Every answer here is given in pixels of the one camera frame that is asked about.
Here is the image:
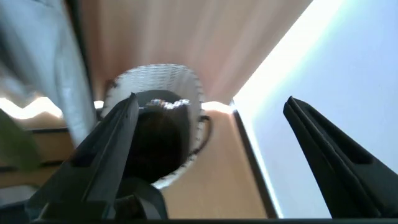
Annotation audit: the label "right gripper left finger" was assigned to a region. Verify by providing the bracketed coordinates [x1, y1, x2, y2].
[26, 92, 141, 220]

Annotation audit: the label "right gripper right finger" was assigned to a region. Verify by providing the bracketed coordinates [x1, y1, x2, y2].
[282, 95, 398, 219]

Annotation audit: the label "green long-sleeved shirt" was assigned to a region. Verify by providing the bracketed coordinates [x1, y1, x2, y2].
[0, 109, 42, 171]

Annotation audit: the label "pale grey shorts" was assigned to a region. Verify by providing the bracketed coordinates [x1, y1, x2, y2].
[0, 0, 98, 147]

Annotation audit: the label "white laundry basket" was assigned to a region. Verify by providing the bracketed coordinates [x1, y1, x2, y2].
[100, 63, 215, 190]

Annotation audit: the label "black clothes rack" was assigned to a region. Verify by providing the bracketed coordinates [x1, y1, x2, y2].
[0, 0, 105, 172]

